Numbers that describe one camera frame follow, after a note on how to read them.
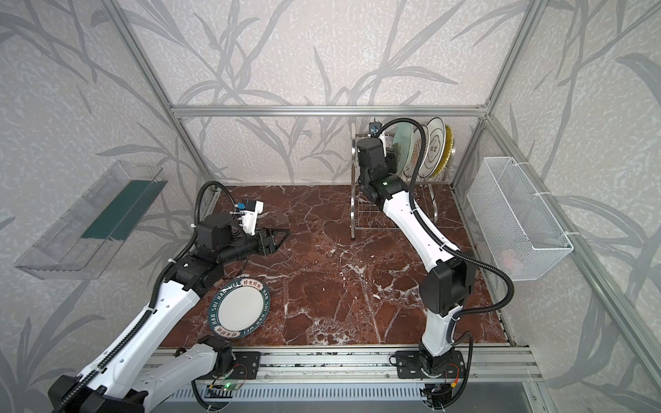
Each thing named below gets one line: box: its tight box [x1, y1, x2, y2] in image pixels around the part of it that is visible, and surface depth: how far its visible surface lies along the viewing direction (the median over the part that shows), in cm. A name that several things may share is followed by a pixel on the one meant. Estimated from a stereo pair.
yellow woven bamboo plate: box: [432, 124, 454, 178], surface depth 76 cm
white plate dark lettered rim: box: [208, 277, 272, 339], surface depth 85 cm
